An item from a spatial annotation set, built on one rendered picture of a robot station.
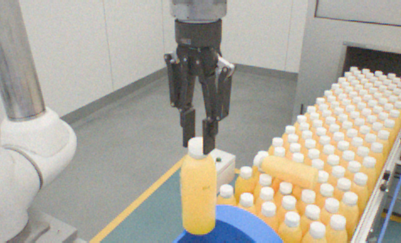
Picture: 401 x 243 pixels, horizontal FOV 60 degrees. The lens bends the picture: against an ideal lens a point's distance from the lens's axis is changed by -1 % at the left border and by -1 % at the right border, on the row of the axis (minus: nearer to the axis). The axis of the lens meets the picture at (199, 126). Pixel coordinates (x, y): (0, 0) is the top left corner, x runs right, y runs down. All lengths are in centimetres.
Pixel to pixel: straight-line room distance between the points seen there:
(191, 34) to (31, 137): 60
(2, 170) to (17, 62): 27
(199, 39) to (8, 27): 55
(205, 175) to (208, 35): 26
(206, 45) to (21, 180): 61
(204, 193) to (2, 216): 50
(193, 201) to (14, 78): 55
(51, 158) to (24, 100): 17
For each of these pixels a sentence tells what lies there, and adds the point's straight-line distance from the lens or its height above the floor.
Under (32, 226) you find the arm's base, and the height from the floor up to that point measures 110.
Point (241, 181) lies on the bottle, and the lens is 119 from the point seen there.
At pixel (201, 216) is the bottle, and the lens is 71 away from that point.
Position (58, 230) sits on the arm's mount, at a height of 108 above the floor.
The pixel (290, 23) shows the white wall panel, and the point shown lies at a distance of 515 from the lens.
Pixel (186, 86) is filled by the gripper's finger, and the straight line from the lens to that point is 60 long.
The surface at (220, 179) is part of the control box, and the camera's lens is 122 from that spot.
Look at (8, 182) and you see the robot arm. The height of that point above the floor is 128.
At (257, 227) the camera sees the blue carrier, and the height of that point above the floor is 123.
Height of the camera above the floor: 177
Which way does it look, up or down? 27 degrees down
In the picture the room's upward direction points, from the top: straight up
